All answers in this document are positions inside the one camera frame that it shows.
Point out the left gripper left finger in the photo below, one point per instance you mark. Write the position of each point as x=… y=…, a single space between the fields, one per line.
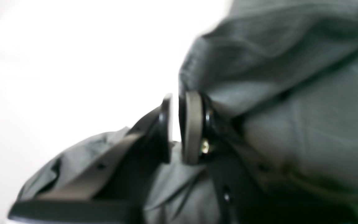
x=113 y=189

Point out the dark grey t-shirt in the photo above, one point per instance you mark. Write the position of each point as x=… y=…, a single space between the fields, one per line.
x=284 y=73

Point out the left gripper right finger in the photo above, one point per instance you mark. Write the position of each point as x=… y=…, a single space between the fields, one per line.
x=249 y=190

